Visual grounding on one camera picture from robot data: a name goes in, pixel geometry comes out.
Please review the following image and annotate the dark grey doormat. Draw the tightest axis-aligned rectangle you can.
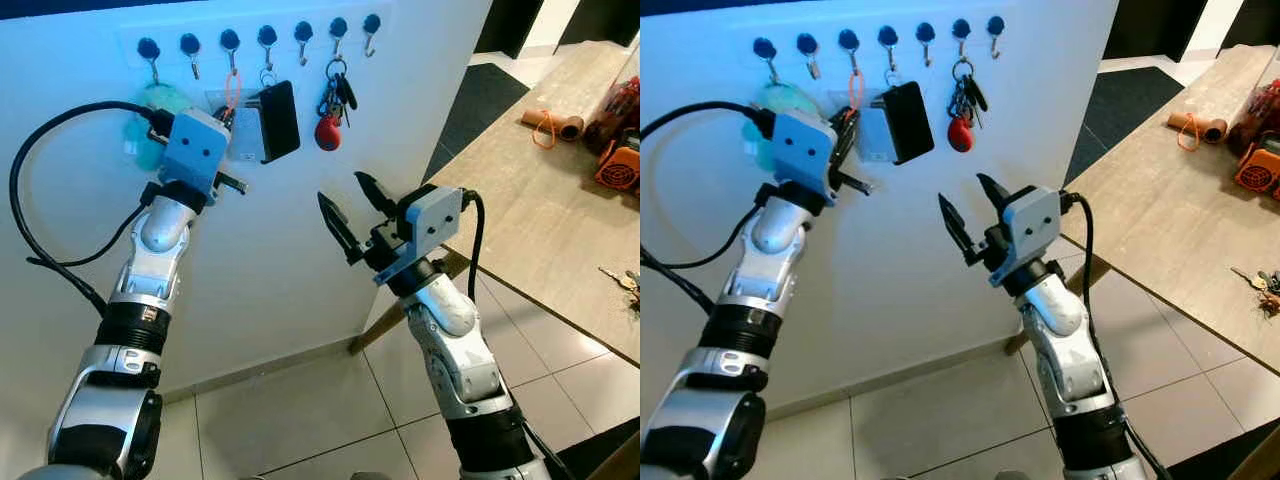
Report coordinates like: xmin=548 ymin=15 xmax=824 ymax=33
xmin=1062 ymin=66 xmax=1186 ymax=186
xmin=422 ymin=62 xmax=531 ymax=186

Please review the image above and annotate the wooden table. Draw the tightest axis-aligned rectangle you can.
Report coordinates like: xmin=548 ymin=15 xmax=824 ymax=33
xmin=1003 ymin=45 xmax=1280 ymax=381
xmin=348 ymin=45 xmax=641 ymax=371

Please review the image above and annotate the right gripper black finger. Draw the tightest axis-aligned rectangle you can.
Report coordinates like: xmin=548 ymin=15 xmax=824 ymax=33
xmin=318 ymin=193 xmax=366 ymax=266
xmin=977 ymin=174 xmax=1015 ymax=216
xmin=938 ymin=195 xmax=985 ymax=266
xmin=356 ymin=172 xmax=401 ymax=219

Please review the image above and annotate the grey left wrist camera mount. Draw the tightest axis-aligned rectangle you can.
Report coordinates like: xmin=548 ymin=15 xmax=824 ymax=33
xmin=160 ymin=108 xmax=233 ymax=196
xmin=773 ymin=108 xmax=841 ymax=196

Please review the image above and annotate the black key wallet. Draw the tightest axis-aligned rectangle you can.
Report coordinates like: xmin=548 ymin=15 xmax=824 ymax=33
xmin=884 ymin=70 xmax=934 ymax=167
xmin=257 ymin=70 xmax=302 ymax=166

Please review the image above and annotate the orange and black device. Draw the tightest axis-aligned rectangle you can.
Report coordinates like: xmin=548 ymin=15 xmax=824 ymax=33
xmin=1233 ymin=140 xmax=1280 ymax=198
xmin=594 ymin=138 xmax=641 ymax=194

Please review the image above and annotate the grey card pouch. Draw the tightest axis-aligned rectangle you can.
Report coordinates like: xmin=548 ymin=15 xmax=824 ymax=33
xmin=858 ymin=95 xmax=906 ymax=164
xmin=205 ymin=88 xmax=264 ymax=164

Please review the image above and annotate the white hook rail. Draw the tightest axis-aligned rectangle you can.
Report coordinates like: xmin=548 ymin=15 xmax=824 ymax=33
xmin=735 ymin=0 xmax=1011 ymax=66
xmin=115 ymin=0 xmax=396 ymax=69

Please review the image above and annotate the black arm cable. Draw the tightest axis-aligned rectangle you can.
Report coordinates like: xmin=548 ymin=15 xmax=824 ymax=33
xmin=8 ymin=100 xmax=179 ymax=319
xmin=458 ymin=188 xmax=566 ymax=480
xmin=1060 ymin=190 xmax=1171 ymax=480
xmin=640 ymin=100 xmax=777 ymax=316

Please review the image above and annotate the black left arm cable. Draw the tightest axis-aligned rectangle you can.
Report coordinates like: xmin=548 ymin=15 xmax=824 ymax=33
xmin=8 ymin=100 xmax=179 ymax=319
xmin=640 ymin=100 xmax=777 ymax=316

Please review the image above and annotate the key bunch with red fob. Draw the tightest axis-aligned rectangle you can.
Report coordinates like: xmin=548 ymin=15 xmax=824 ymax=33
xmin=946 ymin=58 xmax=991 ymax=154
xmin=315 ymin=58 xmax=359 ymax=153

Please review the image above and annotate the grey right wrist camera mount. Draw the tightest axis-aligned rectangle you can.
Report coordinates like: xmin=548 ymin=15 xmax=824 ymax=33
xmin=375 ymin=185 xmax=466 ymax=286
xmin=985 ymin=187 xmax=1063 ymax=286

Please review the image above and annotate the teal fluffy keychain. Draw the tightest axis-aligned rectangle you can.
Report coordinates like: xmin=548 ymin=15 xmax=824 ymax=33
xmin=122 ymin=83 xmax=193 ymax=171
xmin=750 ymin=83 xmax=813 ymax=171

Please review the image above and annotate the brown cardboard tube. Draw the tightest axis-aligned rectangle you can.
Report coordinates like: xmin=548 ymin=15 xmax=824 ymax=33
xmin=1167 ymin=112 xmax=1229 ymax=144
xmin=520 ymin=108 xmax=585 ymax=142

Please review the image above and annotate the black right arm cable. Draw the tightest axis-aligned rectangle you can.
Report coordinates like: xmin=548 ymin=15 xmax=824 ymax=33
xmin=458 ymin=188 xmax=566 ymax=480
xmin=1060 ymin=190 xmax=1171 ymax=480

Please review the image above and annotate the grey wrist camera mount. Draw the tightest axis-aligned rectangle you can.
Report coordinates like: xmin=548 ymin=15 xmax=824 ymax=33
xmin=773 ymin=108 xmax=841 ymax=196
xmin=375 ymin=185 xmax=466 ymax=286
xmin=985 ymin=187 xmax=1063 ymax=286
xmin=160 ymin=108 xmax=233 ymax=196

